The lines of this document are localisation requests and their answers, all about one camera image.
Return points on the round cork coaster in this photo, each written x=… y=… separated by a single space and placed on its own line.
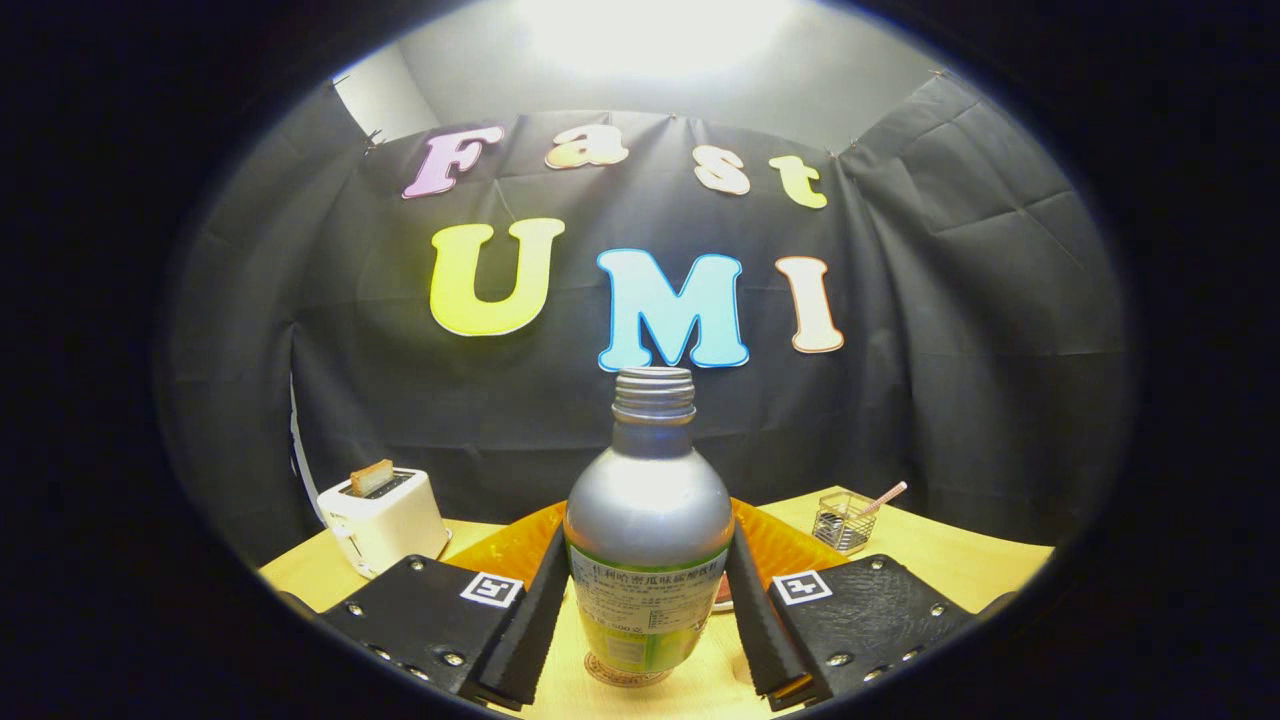
x=600 y=675

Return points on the toast slice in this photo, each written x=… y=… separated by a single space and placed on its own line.
x=372 y=478

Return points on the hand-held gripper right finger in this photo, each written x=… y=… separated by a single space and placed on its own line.
x=760 y=630

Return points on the white toaster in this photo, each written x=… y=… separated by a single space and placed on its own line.
x=385 y=530

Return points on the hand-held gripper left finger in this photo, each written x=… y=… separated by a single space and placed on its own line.
x=525 y=630

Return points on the light wooden table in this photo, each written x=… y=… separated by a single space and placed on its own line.
x=950 y=560

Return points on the silver bottle with green label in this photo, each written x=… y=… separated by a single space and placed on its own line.
x=650 y=500

